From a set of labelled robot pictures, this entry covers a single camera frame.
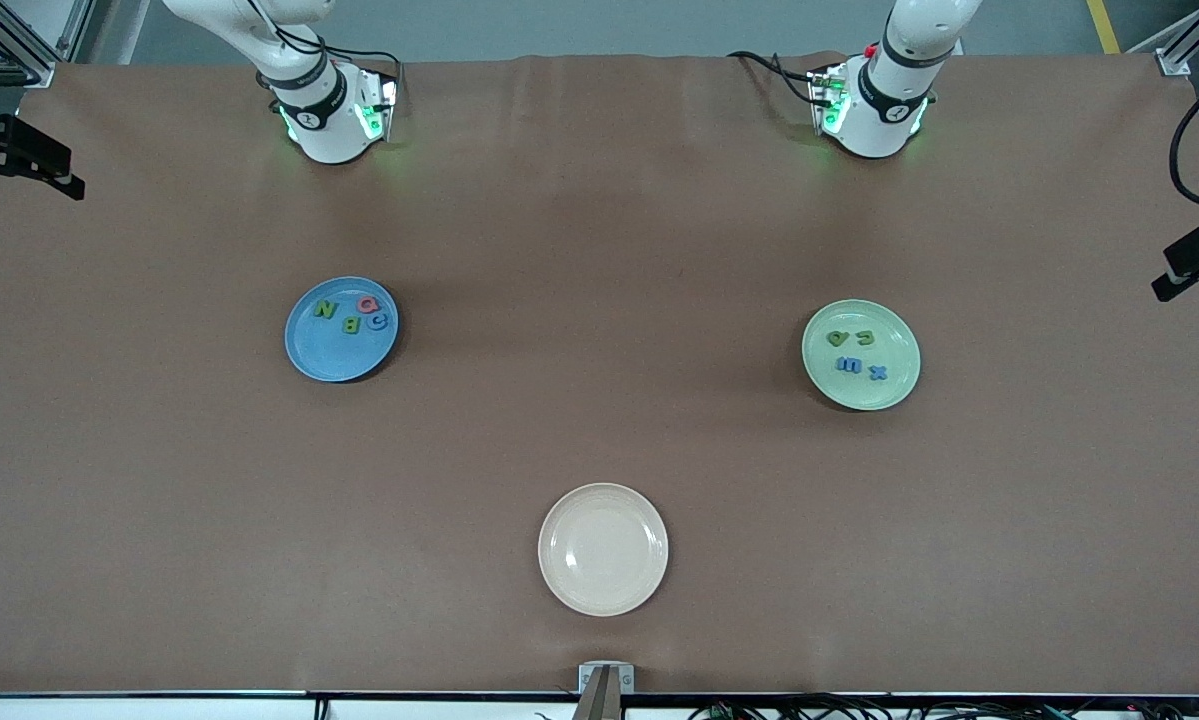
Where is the blue plate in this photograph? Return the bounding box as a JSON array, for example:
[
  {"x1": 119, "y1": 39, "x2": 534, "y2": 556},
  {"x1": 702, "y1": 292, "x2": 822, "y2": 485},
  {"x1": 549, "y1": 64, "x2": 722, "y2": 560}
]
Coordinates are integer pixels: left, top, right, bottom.
[{"x1": 284, "y1": 276, "x2": 401, "y2": 383}]

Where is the green plate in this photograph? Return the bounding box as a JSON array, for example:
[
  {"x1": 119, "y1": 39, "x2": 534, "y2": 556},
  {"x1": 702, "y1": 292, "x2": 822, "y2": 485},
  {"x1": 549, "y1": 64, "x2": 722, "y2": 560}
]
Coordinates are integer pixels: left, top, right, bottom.
[{"x1": 801, "y1": 299, "x2": 922, "y2": 412}]

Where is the beige plate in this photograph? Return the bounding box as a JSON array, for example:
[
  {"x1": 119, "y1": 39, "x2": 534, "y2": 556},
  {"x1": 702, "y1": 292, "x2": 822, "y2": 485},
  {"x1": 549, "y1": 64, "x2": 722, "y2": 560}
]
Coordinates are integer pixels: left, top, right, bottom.
[{"x1": 537, "y1": 483, "x2": 670, "y2": 617}]

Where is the brown table cover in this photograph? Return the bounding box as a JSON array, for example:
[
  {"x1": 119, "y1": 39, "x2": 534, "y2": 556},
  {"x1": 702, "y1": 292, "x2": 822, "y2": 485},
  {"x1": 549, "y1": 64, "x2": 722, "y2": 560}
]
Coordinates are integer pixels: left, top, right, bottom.
[{"x1": 0, "y1": 52, "x2": 1199, "y2": 696}]

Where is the aluminium frame profile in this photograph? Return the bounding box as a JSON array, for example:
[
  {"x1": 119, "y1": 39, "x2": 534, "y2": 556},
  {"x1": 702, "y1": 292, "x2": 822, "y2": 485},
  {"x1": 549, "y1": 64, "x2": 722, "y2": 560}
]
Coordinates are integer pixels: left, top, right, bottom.
[
  {"x1": 1124, "y1": 0, "x2": 1199, "y2": 77},
  {"x1": 0, "y1": 0, "x2": 96, "y2": 89}
]

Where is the black right arm base cable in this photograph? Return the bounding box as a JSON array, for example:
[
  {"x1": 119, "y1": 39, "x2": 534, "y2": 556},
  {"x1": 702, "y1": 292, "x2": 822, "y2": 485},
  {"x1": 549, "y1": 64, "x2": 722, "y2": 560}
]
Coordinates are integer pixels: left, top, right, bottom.
[{"x1": 324, "y1": 45, "x2": 405, "y2": 71}]

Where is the black arm base cable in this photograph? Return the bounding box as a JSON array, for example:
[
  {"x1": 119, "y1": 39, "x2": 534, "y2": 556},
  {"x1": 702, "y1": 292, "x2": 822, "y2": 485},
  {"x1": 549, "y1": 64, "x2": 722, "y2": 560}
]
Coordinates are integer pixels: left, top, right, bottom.
[
  {"x1": 324, "y1": 45, "x2": 405, "y2": 71},
  {"x1": 727, "y1": 50, "x2": 830, "y2": 106}
]

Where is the black left arm base cable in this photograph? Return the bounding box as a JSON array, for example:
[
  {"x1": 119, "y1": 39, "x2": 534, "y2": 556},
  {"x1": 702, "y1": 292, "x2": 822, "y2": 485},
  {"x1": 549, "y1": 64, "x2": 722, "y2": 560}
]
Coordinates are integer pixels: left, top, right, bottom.
[{"x1": 727, "y1": 50, "x2": 830, "y2": 106}]

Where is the white table edge rail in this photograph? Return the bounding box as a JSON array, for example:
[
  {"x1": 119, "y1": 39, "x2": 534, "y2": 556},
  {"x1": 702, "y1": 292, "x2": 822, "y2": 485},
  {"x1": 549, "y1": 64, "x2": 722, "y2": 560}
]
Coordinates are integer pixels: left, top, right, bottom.
[{"x1": 0, "y1": 690, "x2": 1199, "y2": 720}]

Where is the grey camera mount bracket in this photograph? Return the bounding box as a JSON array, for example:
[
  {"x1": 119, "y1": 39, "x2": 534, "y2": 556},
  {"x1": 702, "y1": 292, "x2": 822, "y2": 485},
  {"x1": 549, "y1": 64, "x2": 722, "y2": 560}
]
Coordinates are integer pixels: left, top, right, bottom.
[{"x1": 576, "y1": 662, "x2": 637, "y2": 720}]

